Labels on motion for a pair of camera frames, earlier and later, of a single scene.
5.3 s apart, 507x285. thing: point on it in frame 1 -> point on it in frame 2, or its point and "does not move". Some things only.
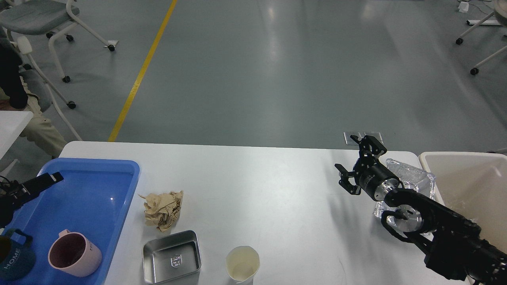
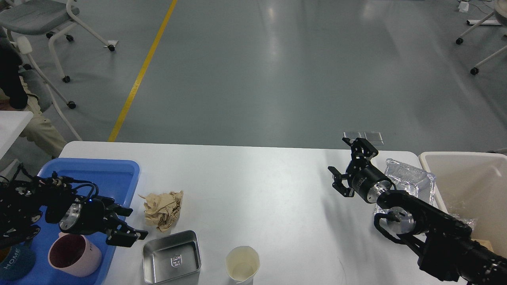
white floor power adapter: (463, 6) does not move
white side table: (12, 123) does not move
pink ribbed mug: (73, 254) does not move
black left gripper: (12, 194) -> (88, 215)
